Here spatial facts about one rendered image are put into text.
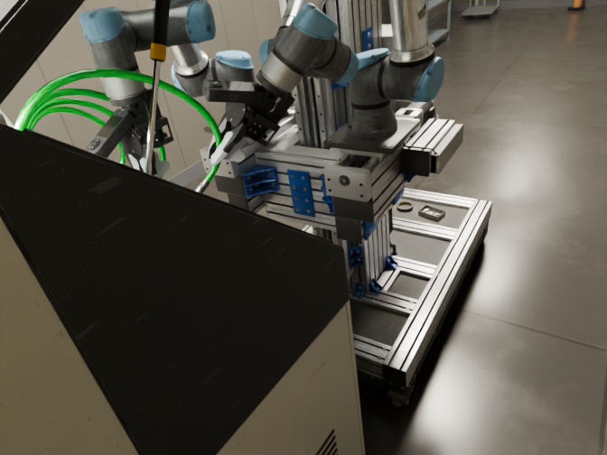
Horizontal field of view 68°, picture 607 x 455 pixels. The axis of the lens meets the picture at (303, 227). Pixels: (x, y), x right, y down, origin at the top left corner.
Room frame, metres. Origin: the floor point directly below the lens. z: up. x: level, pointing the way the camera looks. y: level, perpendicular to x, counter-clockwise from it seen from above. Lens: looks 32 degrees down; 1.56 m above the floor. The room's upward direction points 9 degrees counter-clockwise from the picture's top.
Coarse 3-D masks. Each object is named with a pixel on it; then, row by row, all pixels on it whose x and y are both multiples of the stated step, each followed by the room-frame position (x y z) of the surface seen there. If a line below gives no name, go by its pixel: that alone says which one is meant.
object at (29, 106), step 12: (72, 72) 0.80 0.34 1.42; (84, 72) 0.80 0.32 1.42; (96, 72) 0.81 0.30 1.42; (108, 72) 0.82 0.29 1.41; (120, 72) 0.83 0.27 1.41; (132, 72) 0.84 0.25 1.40; (48, 84) 0.78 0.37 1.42; (60, 84) 0.78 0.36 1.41; (168, 84) 0.86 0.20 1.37; (36, 96) 0.76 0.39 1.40; (180, 96) 0.87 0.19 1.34; (24, 108) 0.75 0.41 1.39; (204, 108) 0.89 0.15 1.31; (24, 120) 0.75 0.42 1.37; (216, 132) 0.89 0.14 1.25; (216, 144) 0.89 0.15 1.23; (216, 168) 0.88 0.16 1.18
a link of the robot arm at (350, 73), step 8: (336, 40) 0.92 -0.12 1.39; (336, 48) 0.91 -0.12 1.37; (344, 48) 0.94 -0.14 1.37; (336, 56) 0.91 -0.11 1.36; (344, 56) 0.93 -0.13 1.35; (352, 56) 0.95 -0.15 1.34; (328, 64) 0.90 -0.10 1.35; (336, 64) 0.91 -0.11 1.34; (344, 64) 0.93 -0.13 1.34; (352, 64) 0.95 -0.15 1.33; (312, 72) 0.96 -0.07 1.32; (320, 72) 0.93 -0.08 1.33; (328, 72) 0.92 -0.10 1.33; (336, 72) 0.93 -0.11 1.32; (344, 72) 0.94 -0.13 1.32; (352, 72) 0.95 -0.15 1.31; (336, 80) 0.95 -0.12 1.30; (344, 80) 0.96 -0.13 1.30
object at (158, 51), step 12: (156, 0) 0.63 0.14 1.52; (168, 0) 0.64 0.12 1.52; (156, 12) 0.63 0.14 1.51; (168, 12) 0.63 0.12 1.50; (156, 24) 0.62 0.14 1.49; (156, 36) 0.62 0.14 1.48; (156, 48) 0.62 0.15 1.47; (156, 60) 0.62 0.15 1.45; (156, 72) 0.61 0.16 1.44; (156, 84) 0.61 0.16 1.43; (156, 96) 0.60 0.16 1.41
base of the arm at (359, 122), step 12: (360, 108) 1.26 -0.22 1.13; (372, 108) 1.25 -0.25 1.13; (384, 108) 1.26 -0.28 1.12; (360, 120) 1.26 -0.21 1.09; (372, 120) 1.24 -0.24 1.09; (384, 120) 1.25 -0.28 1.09; (396, 120) 1.28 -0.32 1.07; (348, 132) 1.30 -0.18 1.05; (360, 132) 1.25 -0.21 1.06; (372, 132) 1.23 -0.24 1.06; (384, 132) 1.23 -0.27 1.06
